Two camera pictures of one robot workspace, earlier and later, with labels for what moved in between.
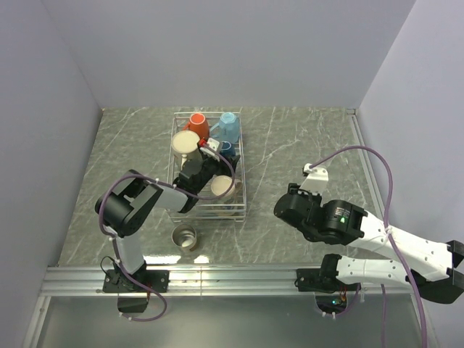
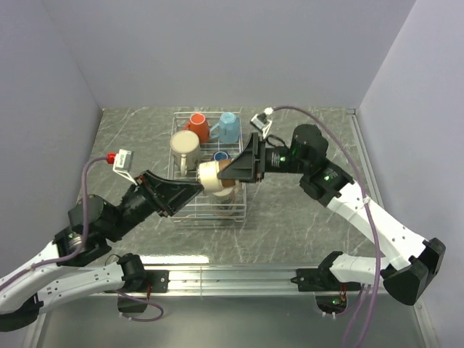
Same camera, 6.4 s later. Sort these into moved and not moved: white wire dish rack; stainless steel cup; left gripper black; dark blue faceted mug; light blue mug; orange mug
Moved: dark blue faceted mug; stainless steel cup; left gripper black
Not moved: white wire dish rack; light blue mug; orange mug
